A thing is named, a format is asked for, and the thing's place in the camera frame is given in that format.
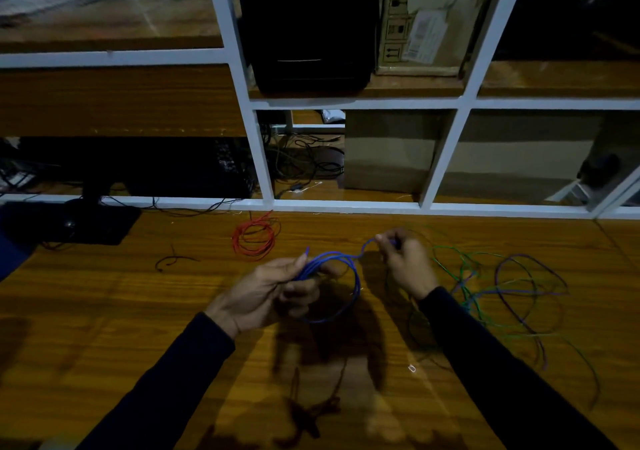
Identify person's left hand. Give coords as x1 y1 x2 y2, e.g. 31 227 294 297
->
205 253 342 340

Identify person's right hand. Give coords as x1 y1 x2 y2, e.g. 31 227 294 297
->
375 228 441 301

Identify blue wire coil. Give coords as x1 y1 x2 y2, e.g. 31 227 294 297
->
292 237 401 325

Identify person's right forearm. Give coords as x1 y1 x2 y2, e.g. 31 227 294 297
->
417 286 621 450

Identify person's left forearm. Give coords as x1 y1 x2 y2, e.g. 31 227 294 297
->
75 312 236 450

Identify beige board panel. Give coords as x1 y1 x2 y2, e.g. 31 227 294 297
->
344 110 640 205

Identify black computer monitor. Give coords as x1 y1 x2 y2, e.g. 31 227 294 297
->
0 137 257 246

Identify cardboard box with label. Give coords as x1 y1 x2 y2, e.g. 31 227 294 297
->
375 0 497 77

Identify black box appliance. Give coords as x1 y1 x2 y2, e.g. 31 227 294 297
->
238 0 381 95

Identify grey keyboard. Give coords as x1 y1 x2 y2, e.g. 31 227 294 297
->
0 0 108 29

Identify red wire coil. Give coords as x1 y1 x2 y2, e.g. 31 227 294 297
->
231 211 281 261

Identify green loose wire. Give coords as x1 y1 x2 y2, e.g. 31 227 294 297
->
407 245 602 410

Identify purple loose wire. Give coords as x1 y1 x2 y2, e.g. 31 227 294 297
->
450 254 571 371

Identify tangle of black cables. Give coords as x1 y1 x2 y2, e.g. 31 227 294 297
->
262 125 347 199

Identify dark brown wire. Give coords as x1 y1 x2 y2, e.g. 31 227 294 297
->
289 357 351 439

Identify thin black cable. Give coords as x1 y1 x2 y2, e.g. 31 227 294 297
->
100 196 246 218

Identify short black wire piece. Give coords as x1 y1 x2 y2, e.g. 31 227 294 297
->
155 245 201 273

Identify white partition frame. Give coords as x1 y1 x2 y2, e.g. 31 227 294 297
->
0 0 640 220

